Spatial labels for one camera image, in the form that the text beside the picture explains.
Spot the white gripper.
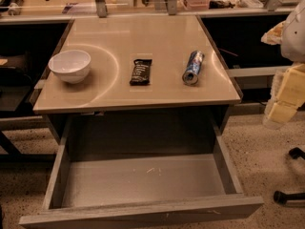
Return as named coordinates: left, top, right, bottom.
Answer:
left=261, top=22, right=305, bottom=130

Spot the black chocolate bar wrapper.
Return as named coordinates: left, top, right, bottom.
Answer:
left=130, top=59, right=153, bottom=86

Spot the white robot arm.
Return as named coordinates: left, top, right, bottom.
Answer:
left=261, top=0, right=305, bottom=130

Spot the grey cabinet with tan top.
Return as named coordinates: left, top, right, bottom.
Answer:
left=30, top=13, right=244, bottom=145

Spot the grey open drawer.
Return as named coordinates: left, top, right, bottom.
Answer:
left=20, top=114, right=263, bottom=229

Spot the blue crushed can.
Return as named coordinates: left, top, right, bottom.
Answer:
left=182, top=51, right=205, bottom=85

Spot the black chair base leg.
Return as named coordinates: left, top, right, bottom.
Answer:
left=273, top=191, right=305, bottom=207

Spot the white ceramic bowl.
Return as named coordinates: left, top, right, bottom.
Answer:
left=48, top=50, right=92, bottom=84

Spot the grey metal post left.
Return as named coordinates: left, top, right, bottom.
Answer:
left=94, top=0, right=107, bottom=18

